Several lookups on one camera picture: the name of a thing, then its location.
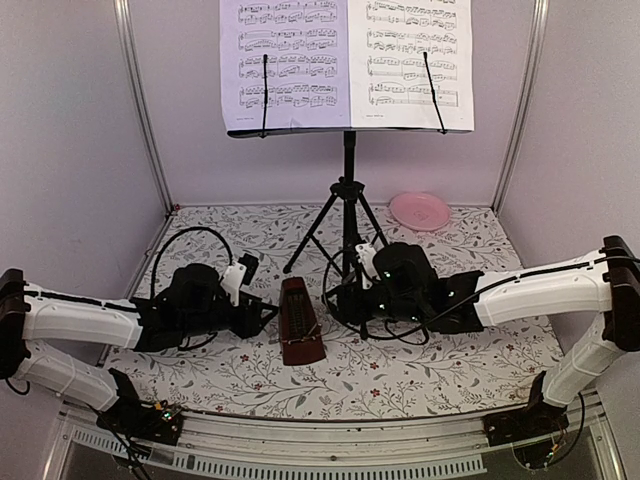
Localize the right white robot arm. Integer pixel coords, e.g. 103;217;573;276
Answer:
321;236;639;436

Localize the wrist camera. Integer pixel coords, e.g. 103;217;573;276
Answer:
355;243;379;290
220;253;259;307

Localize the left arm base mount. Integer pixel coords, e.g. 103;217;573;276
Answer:
96;368;184;446

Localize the dark red metronome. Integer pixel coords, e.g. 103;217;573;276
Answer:
279;277;326;366

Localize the left aluminium frame post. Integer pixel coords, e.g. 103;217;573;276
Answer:
113;0;174;216

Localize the front aluminium rail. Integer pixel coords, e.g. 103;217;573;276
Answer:
43;390;627;479

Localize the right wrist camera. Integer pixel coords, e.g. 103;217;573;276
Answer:
355;243;379;290

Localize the purple sheet music paper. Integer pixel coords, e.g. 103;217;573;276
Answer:
219;1;351;132

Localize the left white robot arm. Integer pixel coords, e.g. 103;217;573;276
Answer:
1;262;278;434

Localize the black perforated music stand desk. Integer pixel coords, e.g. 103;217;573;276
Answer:
226;127;471;139

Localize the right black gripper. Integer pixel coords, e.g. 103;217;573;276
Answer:
322;279;426;325

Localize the black folding tripod stand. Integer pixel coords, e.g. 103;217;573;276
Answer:
283;132;394;341

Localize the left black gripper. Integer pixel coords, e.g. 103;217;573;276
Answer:
180;291;279;339

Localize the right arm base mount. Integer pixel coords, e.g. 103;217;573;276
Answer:
482;372;569;446

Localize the floral patterned table mat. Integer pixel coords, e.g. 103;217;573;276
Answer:
105;205;562;421

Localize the pink plastic plate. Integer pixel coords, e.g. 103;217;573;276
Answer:
389;192;451;232

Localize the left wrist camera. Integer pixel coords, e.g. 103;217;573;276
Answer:
220;253;259;307

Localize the right aluminium frame post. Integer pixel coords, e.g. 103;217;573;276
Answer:
491;0;550;216

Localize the white sheet music paper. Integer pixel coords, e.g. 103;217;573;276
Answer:
347;0;475;132

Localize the aluminium frame post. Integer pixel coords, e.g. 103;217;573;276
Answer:
491;0;550;216
113;0;174;216

